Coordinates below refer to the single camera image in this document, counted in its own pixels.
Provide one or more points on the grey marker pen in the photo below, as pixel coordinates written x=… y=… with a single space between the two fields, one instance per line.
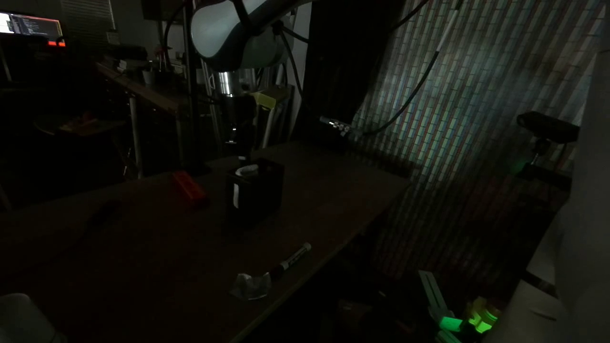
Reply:
x=290 y=261

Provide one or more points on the black basket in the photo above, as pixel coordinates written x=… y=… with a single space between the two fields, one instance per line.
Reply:
x=254 y=198

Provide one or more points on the red block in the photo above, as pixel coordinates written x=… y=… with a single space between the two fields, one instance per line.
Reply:
x=189 y=187

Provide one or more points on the green glowing object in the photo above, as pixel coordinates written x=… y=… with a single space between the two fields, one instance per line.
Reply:
x=479 y=316

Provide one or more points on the crumpled clear plastic wrap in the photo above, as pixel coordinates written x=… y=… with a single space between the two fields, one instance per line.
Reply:
x=252 y=288

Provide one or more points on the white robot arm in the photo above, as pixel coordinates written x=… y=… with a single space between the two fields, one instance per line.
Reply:
x=231 y=36

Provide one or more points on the black marker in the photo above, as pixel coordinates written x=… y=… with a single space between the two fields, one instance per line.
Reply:
x=103 y=213

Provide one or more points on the monitor screen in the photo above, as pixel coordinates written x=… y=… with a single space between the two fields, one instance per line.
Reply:
x=31 y=27

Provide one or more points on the black stool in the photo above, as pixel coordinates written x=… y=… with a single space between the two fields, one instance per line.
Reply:
x=547 y=131

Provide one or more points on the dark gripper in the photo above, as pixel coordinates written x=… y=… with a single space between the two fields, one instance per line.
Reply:
x=238 y=112

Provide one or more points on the white towel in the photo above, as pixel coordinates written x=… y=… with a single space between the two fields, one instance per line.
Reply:
x=248 y=170

